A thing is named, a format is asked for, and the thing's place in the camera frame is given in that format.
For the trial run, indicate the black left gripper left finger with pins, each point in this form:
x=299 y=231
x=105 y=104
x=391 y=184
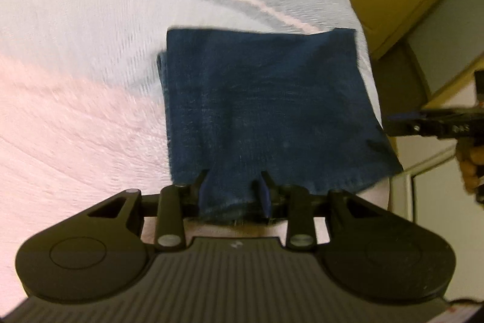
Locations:
x=196 y=191

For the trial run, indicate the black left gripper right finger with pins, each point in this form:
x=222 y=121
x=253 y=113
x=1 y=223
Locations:
x=267 y=194

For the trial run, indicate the dark blue denim jeans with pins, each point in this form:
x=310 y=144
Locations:
x=296 y=106

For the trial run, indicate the person's right hand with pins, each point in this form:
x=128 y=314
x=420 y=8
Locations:
x=470 y=167

